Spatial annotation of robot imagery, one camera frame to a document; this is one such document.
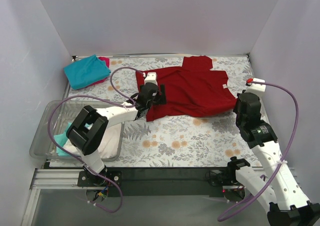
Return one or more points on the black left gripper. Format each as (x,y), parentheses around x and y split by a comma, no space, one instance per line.
(161,94)

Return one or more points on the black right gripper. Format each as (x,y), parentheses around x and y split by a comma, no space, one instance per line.
(240,95)

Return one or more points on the dark red t shirt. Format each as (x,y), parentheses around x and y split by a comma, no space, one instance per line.
(193,89)

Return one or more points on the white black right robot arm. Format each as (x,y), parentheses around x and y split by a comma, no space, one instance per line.
(282,198)

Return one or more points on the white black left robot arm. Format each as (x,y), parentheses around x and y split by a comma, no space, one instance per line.
(87,130)

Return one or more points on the folded pink t shirt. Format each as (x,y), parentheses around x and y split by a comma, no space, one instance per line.
(106,62)

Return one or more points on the white t shirt in bin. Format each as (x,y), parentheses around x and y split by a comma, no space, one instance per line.
(109,145)

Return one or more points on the folded teal t shirt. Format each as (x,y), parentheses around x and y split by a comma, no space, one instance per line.
(83,73)

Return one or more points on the light teal t shirt in bin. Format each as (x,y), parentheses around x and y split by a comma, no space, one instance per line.
(62,138)

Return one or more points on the clear plastic bin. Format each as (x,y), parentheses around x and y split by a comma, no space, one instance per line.
(56,118)

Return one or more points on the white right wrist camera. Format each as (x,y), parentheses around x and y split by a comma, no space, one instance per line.
(255,86)

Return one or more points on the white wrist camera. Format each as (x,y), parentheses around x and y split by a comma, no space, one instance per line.
(150,77)
(255,86)

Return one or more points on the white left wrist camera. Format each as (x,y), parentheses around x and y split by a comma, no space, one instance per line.
(150,77)

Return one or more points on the aluminium frame rail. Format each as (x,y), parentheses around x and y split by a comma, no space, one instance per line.
(48,179)

